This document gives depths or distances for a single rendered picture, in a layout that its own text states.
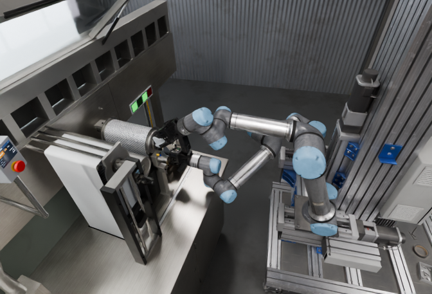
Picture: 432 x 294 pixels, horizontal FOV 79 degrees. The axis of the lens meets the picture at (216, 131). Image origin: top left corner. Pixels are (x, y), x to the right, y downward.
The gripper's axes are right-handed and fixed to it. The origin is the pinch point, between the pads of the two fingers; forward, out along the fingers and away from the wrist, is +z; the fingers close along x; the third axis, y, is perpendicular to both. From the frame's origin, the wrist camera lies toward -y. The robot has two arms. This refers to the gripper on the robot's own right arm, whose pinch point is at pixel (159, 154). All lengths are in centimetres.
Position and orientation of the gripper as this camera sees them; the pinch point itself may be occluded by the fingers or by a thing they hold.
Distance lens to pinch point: 149.0
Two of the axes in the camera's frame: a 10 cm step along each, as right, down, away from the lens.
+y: -0.1, -7.6, -6.5
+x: -3.3, 6.2, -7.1
